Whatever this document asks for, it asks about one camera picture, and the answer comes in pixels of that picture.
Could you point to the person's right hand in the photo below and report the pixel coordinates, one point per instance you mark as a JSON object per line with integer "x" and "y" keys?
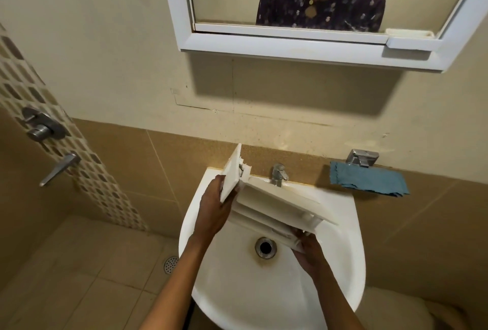
{"x": 310, "y": 257}

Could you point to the person's left hand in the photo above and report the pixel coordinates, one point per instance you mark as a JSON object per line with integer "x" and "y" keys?
{"x": 209, "y": 215}

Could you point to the white detergent drawer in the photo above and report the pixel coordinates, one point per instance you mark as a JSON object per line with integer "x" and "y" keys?
{"x": 274, "y": 200}

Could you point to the person's right forearm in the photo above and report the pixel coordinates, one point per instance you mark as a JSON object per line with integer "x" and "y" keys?
{"x": 339, "y": 307}

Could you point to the person's left forearm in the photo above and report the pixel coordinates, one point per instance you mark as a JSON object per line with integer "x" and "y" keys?
{"x": 175, "y": 288}

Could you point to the round metal floor drain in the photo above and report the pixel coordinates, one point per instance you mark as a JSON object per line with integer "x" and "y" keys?
{"x": 171, "y": 265}

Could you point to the white ceramic sink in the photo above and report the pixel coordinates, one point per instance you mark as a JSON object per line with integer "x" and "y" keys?
{"x": 248, "y": 295}

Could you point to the chrome sink faucet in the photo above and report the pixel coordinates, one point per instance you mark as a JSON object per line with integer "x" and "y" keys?
{"x": 279, "y": 175}

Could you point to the blue cloth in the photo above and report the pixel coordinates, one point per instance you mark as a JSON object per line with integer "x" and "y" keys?
{"x": 368, "y": 179}

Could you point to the chrome shower valve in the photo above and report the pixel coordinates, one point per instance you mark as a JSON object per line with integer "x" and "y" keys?
{"x": 44, "y": 125}

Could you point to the chrome wall holder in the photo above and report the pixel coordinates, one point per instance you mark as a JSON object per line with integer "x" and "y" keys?
{"x": 362, "y": 158}

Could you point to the chrome wall tap lever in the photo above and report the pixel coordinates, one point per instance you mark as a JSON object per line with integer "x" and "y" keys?
{"x": 59, "y": 169}

